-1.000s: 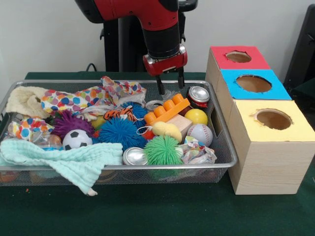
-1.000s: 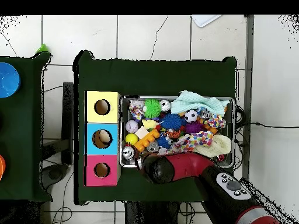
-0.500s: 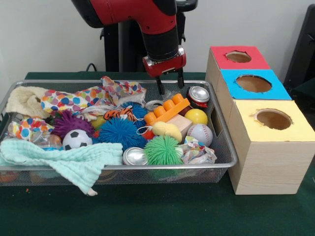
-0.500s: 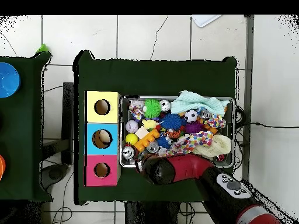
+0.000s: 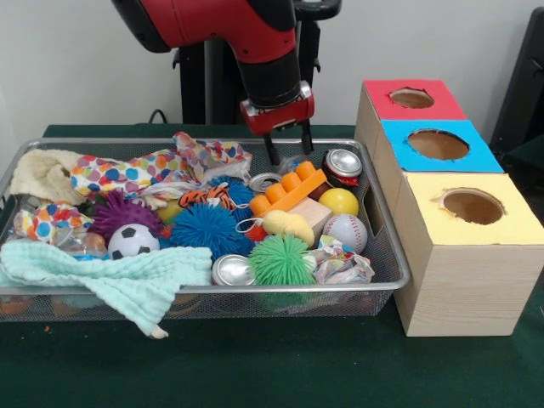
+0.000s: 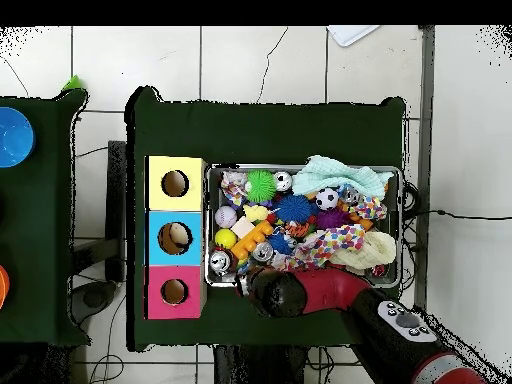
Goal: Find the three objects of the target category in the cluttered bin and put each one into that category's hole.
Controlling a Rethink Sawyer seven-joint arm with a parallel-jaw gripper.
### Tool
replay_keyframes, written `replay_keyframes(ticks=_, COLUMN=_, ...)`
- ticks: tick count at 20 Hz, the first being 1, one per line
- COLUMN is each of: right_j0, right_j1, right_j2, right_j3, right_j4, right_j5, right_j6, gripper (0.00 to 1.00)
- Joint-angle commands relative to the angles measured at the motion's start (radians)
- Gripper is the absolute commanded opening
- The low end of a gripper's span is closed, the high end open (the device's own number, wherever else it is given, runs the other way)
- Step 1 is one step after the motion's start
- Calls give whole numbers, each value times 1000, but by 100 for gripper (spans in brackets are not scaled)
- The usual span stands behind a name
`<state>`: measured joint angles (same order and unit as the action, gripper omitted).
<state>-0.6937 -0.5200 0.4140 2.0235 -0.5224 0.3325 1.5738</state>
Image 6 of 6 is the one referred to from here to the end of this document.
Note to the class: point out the silver can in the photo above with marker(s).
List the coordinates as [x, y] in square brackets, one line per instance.
[263, 251]

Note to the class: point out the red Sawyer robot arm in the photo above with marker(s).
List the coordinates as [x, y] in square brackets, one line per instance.
[328, 290]

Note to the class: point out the wooden box with three holes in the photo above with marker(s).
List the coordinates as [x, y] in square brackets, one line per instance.
[192, 256]

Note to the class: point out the shallow clear mesh bin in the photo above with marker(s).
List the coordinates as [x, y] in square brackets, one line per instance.
[392, 224]

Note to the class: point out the green spiky ball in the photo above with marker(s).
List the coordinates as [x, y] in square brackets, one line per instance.
[260, 186]

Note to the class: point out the orange toy brick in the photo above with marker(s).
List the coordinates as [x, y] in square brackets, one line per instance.
[250, 241]

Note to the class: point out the white baseball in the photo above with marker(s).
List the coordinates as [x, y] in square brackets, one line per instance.
[226, 216]

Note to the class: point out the blue spiky ball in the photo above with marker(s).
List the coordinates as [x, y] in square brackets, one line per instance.
[294, 208]

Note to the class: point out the yellow ball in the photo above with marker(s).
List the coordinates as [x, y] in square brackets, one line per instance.
[225, 238]

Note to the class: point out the black and white soccer ball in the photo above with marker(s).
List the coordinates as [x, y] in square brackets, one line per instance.
[327, 198]

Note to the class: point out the purple spiky ball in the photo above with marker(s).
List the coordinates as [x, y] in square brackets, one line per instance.
[331, 219]

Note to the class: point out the polka dot cloth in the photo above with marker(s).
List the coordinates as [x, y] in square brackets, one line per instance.
[332, 242]

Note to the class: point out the mint green cloth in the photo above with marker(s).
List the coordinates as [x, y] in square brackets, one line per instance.
[332, 176]

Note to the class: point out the cream knitted cloth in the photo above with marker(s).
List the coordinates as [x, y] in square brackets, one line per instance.
[376, 250]

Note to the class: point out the white tray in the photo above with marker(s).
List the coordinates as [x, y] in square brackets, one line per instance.
[352, 34]

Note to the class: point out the dark green side tablecloth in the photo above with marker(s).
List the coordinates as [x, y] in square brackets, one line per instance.
[44, 220]

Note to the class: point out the small green object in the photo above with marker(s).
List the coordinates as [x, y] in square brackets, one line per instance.
[72, 84]

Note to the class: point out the blue bowl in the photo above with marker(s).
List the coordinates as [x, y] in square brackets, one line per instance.
[14, 138]

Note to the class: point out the orange bowl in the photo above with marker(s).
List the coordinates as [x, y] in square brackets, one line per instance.
[3, 286]

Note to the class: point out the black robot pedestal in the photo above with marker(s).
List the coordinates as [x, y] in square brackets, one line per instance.
[260, 368]

